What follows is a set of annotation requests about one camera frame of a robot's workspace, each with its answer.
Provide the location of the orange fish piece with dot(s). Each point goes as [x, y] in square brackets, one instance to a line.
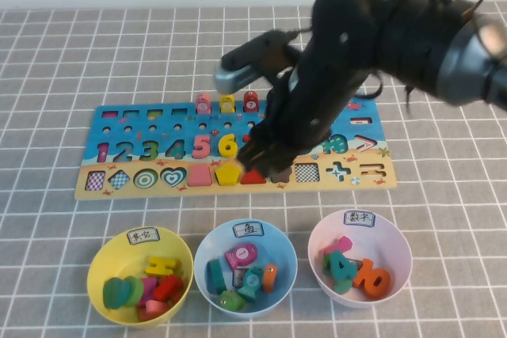
[269, 278]

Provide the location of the pink fish piece five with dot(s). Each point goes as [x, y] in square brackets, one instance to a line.
[203, 103]

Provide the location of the blue plastic bowl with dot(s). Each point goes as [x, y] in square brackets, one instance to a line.
[285, 259]

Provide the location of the green fish piece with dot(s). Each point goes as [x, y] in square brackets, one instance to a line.
[230, 301]

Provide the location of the grey checked tablecloth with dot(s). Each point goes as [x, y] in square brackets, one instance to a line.
[59, 77]

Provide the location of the pink number one piece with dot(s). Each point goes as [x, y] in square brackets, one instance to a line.
[342, 244]

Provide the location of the red triangle block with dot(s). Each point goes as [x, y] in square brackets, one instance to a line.
[251, 179]

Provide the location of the yellow equals sign piece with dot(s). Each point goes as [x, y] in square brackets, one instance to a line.
[162, 266]

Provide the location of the dark teal fish piece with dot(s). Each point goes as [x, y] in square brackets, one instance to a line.
[215, 276]

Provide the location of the green heart block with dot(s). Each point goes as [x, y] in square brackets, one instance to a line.
[115, 293]

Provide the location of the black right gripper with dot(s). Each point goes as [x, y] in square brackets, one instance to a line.
[305, 108]

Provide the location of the pink number five piece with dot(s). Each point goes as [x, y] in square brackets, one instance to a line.
[201, 147]

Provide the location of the green number piece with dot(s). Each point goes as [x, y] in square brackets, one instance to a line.
[342, 286]

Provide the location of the teal fish piece two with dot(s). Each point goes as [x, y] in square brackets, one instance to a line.
[250, 284]

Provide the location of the teal number four piece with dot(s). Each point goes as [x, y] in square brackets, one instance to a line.
[341, 266]

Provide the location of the yellow pentagon block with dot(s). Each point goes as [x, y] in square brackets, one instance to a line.
[227, 175]

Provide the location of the yellow plastic bowl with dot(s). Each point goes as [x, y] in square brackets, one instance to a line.
[103, 259]

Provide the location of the red number seven piece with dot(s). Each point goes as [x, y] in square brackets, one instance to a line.
[246, 138]

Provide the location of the orange number ten piece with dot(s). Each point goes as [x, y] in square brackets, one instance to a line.
[372, 279]

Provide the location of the green round block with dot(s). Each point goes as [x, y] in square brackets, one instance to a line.
[135, 289]

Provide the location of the white paper label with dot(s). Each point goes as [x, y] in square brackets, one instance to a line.
[143, 236]
[248, 230]
[359, 218]

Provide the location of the yellow number six piece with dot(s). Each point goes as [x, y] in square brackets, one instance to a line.
[227, 147]

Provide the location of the yellow fish piece six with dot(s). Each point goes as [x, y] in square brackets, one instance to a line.
[226, 103]

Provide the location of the pink trapezoid block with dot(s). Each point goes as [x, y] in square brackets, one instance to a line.
[199, 177]

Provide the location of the red fish piece seven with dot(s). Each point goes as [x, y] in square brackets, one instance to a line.
[250, 102]

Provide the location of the pink fish piece one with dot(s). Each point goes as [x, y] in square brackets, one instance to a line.
[241, 255]

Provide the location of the pink wooden block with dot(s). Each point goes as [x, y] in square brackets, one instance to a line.
[152, 308]

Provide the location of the pink plastic bowl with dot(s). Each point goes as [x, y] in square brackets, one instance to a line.
[392, 243]

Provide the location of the wooden number puzzle board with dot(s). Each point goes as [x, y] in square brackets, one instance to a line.
[166, 191]

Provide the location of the magenta wooden block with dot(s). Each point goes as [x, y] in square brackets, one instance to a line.
[147, 288]

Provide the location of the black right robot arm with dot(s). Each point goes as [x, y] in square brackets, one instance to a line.
[396, 29]

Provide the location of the red wooden block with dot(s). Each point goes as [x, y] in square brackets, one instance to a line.
[168, 288]

